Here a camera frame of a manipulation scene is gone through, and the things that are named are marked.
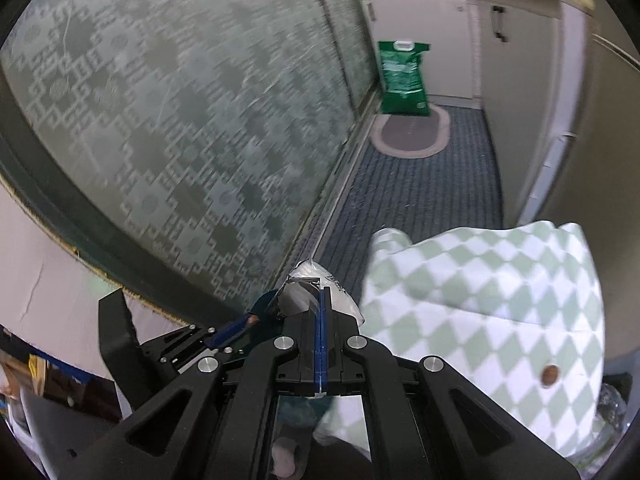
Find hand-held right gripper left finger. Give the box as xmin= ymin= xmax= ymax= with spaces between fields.
xmin=65 ymin=287 xmax=323 ymax=480

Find silver refrigerator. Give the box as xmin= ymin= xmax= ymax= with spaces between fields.
xmin=505 ymin=35 xmax=640 ymax=261

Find patterned glass sliding door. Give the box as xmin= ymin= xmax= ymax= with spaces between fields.
xmin=0 ymin=0 xmax=351 ymax=321
xmin=307 ymin=0 xmax=381 ymax=111

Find clear plastic wrapper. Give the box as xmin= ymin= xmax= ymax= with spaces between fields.
xmin=277 ymin=258 xmax=366 ymax=326

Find grey striped floor runner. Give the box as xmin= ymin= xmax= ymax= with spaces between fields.
xmin=300 ymin=105 xmax=503 ymax=306

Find oval grey floor mat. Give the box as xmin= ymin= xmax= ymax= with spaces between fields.
xmin=370 ymin=105 xmax=451 ymax=159

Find green white checkered tablecloth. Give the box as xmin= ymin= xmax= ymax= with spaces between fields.
xmin=312 ymin=219 xmax=606 ymax=461

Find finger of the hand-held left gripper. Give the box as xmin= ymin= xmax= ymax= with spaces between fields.
xmin=142 ymin=312 xmax=261 ymax=368

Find green sack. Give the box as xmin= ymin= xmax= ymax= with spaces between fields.
xmin=377 ymin=40 xmax=432 ymax=117

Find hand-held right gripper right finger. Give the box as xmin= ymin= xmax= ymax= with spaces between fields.
xmin=322 ymin=287 xmax=581 ymax=480

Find white kitchen cabinet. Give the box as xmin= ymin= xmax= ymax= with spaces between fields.
xmin=357 ymin=0 xmax=596 ymax=111

